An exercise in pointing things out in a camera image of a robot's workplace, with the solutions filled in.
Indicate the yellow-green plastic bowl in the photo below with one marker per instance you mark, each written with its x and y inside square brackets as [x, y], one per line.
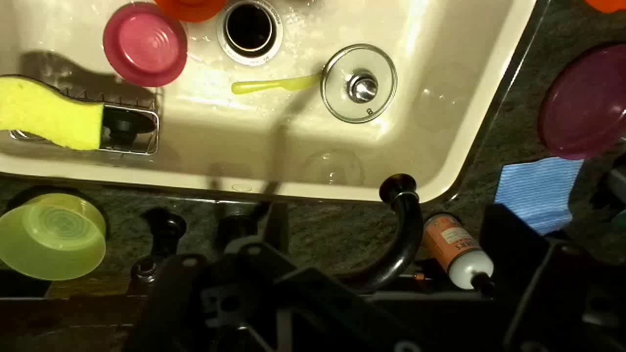
[51, 235]

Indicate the magenta plastic bowl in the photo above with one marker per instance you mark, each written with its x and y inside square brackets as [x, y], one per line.
[583, 100]

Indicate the yellow sponge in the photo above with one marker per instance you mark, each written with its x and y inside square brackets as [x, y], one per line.
[45, 112]

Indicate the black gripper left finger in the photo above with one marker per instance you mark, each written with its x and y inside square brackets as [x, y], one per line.
[195, 293]

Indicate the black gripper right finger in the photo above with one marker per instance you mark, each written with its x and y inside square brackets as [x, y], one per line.
[338, 313]

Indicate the orange plastic cup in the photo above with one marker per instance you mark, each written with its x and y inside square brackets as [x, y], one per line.
[189, 8]

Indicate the pink plastic bowl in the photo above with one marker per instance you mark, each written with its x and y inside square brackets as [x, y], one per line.
[145, 43]

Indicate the metal sink drain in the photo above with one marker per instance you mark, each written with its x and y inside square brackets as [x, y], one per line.
[248, 29]
[338, 90]

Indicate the white kitchen sink basin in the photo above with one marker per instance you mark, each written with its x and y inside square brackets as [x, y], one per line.
[274, 149]

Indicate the blue dish cloth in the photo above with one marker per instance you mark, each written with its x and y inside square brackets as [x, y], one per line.
[538, 192]

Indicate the orange-label soap pump bottle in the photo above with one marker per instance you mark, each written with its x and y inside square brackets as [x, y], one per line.
[452, 247]

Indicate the small orange object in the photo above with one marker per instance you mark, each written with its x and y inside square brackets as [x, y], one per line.
[606, 4]

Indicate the black curved faucet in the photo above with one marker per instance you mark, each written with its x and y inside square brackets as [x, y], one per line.
[409, 221]

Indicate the black side sprayer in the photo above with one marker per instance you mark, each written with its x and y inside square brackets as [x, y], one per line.
[162, 227]

